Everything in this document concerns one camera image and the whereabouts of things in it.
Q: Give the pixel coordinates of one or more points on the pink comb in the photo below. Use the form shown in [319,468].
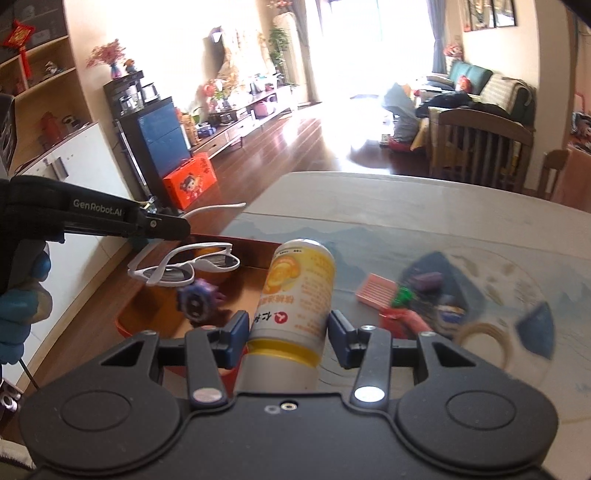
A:
[376,290]

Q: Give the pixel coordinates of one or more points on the white standing air conditioner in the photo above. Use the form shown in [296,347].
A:
[291,46]

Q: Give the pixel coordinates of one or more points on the blue packet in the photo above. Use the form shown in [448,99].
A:
[450,314]

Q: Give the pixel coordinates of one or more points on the light blue bag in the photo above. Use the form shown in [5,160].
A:
[399,106]

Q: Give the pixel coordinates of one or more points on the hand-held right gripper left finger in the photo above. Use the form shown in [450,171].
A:
[238,334]

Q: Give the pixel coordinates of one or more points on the purple eraser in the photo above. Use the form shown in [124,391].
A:
[428,280]

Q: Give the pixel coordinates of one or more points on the red hanging knot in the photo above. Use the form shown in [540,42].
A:
[19,37]

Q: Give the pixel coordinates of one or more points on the green sofa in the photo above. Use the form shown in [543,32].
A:
[480,76]

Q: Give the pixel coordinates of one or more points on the framed wall pictures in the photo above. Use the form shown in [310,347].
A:
[489,14]

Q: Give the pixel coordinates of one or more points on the small figurine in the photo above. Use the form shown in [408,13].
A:
[130,66]

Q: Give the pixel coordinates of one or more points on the small red object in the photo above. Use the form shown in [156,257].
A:
[406,318]

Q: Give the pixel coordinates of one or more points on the pink flower vase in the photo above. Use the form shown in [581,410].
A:
[107,53]

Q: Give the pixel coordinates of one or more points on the grey curtain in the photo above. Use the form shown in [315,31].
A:
[436,37]

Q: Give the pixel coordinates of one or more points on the red floor cushion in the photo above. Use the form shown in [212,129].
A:
[399,145]

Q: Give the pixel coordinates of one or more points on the yellow and white can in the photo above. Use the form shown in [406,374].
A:
[295,295]

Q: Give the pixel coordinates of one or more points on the white cabinet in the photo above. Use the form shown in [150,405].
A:
[78,184]

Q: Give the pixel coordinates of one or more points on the person's left hand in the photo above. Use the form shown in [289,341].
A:
[18,316]

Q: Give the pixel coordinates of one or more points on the wooden dining chair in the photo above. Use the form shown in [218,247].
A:
[480,143]
[549,175]

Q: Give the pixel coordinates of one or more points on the orange gift box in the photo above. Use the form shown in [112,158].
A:
[189,182]

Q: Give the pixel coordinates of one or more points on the red storage box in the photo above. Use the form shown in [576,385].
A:
[147,314]

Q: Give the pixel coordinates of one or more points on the white sunglasses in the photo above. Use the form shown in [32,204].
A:
[217,263]

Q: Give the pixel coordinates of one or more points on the black garment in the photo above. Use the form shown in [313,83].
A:
[450,99]

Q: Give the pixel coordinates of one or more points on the green toy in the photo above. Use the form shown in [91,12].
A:
[402,296]

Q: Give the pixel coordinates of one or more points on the colourful bedding pile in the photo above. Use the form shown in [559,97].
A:
[582,131]

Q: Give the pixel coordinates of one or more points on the green potted plant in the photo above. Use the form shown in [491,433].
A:
[277,48]

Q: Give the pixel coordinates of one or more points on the black tea bar machine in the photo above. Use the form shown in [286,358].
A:
[157,138]

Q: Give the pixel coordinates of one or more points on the grey round plate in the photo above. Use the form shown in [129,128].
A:
[505,344]

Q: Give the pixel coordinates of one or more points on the purple toy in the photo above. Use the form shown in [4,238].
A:
[198,302]

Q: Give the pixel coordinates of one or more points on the red sofa cushion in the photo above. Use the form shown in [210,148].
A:
[464,84]

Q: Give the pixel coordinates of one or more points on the pink bag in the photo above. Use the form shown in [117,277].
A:
[263,110]

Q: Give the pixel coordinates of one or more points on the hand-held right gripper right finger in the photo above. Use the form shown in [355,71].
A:
[339,337]

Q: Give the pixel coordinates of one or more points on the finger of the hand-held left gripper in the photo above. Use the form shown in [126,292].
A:
[166,226]

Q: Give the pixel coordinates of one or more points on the wooden tv console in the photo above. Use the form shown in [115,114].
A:
[231,131]

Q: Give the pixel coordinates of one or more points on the beige sofa blanket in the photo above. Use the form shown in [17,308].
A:
[501,92]

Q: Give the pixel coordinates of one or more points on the wooden wall shelf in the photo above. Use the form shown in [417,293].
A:
[37,87]

